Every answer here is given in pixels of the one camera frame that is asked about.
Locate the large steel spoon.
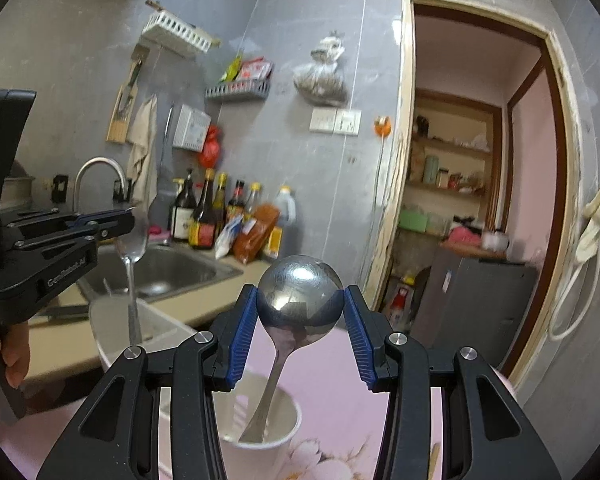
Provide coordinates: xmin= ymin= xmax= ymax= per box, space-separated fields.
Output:
xmin=240 ymin=255 xmax=343 ymax=444

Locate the steel kitchen sink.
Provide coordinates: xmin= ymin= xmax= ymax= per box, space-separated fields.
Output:
xmin=78 ymin=244 xmax=242 ymax=302

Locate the left hand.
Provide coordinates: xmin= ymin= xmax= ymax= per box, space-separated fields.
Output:
xmin=0 ymin=323 xmax=31 ymax=389

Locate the dark wine bottle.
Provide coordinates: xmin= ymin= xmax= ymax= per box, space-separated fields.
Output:
xmin=169 ymin=168 xmax=197 ymax=242

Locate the hanging beige cloth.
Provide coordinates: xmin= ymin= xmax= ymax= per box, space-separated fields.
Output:
xmin=126 ymin=94 xmax=158 ymax=211

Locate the soy sauce bottle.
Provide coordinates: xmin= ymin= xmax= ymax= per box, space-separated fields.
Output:
xmin=188 ymin=168 xmax=216 ymax=249

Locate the wooden knife board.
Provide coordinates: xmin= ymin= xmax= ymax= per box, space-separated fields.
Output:
xmin=106 ymin=44 xmax=150 ymax=144

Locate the red plastic bag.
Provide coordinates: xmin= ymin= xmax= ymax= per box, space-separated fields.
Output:
xmin=197 ymin=125 xmax=221 ymax=169

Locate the white paper box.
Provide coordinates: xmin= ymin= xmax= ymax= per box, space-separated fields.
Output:
xmin=172 ymin=104 xmax=211 ymax=153

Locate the dark grey cabinet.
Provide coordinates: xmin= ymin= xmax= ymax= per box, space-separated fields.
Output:
xmin=411 ymin=248 xmax=538 ymax=370

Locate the pink floral tablecloth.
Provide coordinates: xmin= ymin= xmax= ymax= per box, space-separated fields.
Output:
xmin=0 ymin=324 xmax=443 ymax=479

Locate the white plastic utensil holder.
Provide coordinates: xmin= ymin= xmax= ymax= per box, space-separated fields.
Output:
xmin=88 ymin=295 xmax=302 ymax=479

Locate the clear oil jug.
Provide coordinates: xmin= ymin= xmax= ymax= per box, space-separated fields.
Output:
xmin=263 ymin=185 xmax=298 ymax=261

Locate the hanging plastic bag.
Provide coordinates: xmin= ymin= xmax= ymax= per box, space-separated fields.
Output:
xmin=292 ymin=32 xmax=349 ymax=107

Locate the wooden shelf unit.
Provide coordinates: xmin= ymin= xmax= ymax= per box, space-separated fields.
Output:
xmin=399 ymin=89 xmax=504 ymax=237

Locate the white hose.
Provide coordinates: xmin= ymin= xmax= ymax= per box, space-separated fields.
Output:
xmin=547 ymin=209 xmax=600 ymax=344

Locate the grey wall shelf basket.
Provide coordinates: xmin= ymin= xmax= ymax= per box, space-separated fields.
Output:
xmin=204 ymin=79 xmax=271 ymax=103

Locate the white wall rack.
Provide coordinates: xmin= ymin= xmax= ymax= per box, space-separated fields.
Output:
xmin=140 ymin=0 xmax=221 ymax=58

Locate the white wall socket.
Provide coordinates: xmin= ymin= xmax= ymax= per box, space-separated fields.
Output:
xmin=309 ymin=107 xmax=362 ymax=136

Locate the orange wall hook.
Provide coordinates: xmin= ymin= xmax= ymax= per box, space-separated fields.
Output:
xmin=374 ymin=116 xmax=392 ymax=138

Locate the wooden door frame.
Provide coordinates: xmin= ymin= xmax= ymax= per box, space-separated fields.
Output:
xmin=363 ymin=0 xmax=582 ymax=389

